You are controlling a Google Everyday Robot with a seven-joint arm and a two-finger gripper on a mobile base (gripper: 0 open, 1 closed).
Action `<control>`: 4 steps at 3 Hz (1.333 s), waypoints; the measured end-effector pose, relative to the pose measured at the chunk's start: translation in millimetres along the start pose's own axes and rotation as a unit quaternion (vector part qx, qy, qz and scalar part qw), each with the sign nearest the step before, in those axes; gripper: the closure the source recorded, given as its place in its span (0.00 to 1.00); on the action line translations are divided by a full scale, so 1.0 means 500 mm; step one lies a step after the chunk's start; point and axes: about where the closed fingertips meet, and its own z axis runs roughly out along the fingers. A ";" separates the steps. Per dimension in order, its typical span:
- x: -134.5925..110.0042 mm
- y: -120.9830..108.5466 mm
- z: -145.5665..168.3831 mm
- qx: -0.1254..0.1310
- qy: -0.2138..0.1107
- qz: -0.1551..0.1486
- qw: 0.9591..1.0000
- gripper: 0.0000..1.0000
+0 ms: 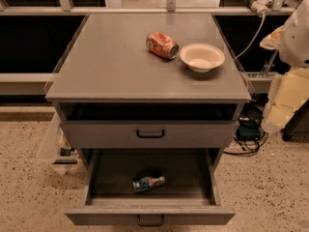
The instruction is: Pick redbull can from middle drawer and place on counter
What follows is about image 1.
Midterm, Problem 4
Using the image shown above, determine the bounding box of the white paper bowl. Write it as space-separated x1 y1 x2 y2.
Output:
180 43 225 73

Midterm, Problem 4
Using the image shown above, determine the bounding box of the open grey middle drawer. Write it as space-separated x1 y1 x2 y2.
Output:
66 149 235 227

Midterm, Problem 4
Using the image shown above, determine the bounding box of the blue electronics box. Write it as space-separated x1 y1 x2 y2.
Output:
236 121 262 141

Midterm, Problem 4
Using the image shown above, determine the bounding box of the white power cable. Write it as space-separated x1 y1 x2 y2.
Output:
233 11 267 62

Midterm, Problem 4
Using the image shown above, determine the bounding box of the crushed orange soda can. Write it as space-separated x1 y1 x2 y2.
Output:
146 31 179 60

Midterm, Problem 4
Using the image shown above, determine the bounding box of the grey drawer cabinet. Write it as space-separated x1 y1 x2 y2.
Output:
46 14 250 163

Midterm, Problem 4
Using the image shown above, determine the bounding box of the black cable bundle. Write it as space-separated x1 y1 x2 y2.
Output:
223 103 269 157

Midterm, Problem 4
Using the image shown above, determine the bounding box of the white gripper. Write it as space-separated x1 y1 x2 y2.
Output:
260 26 309 133

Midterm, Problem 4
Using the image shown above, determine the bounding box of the metal diagonal pole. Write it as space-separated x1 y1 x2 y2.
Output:
259 50 278 77

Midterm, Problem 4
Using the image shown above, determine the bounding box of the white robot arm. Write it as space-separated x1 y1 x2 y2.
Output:
260 0 309 133

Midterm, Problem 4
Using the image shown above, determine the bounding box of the white power strip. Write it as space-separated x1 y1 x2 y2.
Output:
243 0 271 16

